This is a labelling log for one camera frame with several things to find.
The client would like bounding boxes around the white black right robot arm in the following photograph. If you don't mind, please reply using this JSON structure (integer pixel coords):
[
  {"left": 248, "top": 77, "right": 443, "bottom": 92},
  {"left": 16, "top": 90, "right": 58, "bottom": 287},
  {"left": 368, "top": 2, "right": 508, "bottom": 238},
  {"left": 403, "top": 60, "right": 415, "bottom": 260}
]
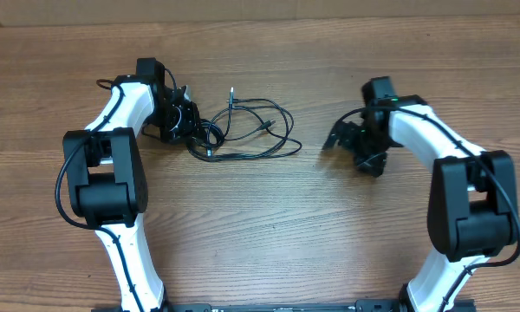
[{"left": 323, "top": 76, "right": 520, "bottom": 311}]

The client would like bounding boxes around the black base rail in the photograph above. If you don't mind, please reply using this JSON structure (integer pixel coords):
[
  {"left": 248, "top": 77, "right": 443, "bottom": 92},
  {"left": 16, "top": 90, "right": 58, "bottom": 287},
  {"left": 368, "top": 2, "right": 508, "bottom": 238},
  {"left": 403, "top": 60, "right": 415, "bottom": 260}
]
[{"left": 90, "top": 298, "right": 478, "bottom": 312}]

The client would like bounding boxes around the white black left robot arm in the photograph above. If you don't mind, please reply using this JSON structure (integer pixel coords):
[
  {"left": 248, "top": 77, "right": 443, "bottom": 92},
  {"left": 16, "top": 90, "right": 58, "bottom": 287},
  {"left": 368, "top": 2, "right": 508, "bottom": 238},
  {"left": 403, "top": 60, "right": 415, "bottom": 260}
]
[{"left": 55, "top": 57, "right": 205, "bottom": 311}]

